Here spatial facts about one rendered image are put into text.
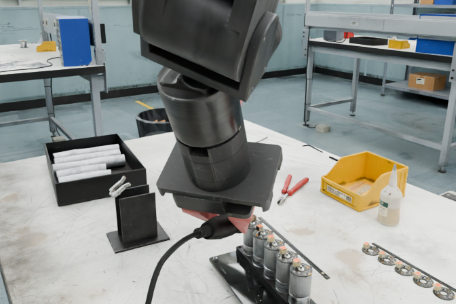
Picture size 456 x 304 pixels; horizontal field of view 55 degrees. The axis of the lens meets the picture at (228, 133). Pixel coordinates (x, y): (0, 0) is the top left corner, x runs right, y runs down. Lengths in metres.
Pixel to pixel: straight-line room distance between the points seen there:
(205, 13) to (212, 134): 0.10
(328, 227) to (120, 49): 4.46
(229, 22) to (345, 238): 0.51
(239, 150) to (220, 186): 0.04
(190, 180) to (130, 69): 4.73
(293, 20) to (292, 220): 5.67
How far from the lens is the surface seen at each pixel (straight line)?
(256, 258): 0.58
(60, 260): 0.67
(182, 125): 0.32
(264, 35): 0.25
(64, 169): 0.93
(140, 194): 0.68
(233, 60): 0.25
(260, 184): 0.37
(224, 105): 0.31
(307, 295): 0.52
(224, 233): 0.40
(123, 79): 5.08
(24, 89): 4.84
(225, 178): 0.36
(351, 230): 0.72
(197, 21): 0.25
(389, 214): 0.74
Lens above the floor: 1.10
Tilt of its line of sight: 18 degrees down
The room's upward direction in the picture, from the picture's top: straight up
